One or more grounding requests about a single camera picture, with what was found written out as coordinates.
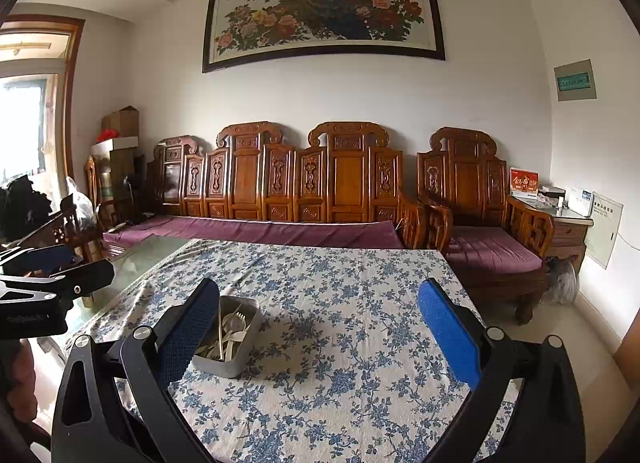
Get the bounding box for brown cardboard box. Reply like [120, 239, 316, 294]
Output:
[101, 106, 140, 140]

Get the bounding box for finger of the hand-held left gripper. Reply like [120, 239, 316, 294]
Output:
[0, 242, 80, 278]
[0, 259, 116, 303]

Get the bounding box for black bag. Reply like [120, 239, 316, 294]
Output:
[0, 176, 53, 244]

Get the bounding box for metal tin container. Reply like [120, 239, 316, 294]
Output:
[192, 294, 262, 380]

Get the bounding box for white cardboard box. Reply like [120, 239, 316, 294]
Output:
[90, 136, 138, 156]

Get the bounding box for carved wooden armchair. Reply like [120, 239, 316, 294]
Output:
[416, 127, 556, 326]

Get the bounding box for grey wall electrical box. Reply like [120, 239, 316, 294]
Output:
[553, 59, 598, 102]

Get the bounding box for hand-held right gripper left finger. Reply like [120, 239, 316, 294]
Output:
[50, 277, 222, 463]

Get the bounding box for red desk calendar card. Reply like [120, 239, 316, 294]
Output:
[509, 167, 540, 196]

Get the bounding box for dark wooden chair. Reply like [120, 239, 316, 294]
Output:
[15, 193, 101, 264]

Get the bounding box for framed peacock painting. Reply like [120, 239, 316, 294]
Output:
[201, 0, 447, 74]

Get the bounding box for grey fluffy bag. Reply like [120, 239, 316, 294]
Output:
[545, 258, 578, 305]

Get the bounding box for person's left forearm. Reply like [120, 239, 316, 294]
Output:
[9, 340, 40, 424]

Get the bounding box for wooden side table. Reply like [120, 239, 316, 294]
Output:
[510, 193, 595, 274]

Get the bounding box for blue floral tablecloth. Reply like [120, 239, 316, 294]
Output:
[67, 238, 521, 463]

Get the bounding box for carved wooden sofa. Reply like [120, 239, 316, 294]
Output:
[150, 120, 453, 251]

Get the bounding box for glass top table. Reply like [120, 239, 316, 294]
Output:
[55, 235, 201, 344]

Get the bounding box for wooden door frame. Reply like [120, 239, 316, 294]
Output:
[0, 14, 86, 179]

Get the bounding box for clear plastic bag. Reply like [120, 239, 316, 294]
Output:
[65, 176, 98, 224]

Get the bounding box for purple sofa cushion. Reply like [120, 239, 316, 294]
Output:
[102, 214, 405, 250]

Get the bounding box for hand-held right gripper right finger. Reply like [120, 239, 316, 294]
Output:
[416, 277, 587, 463]

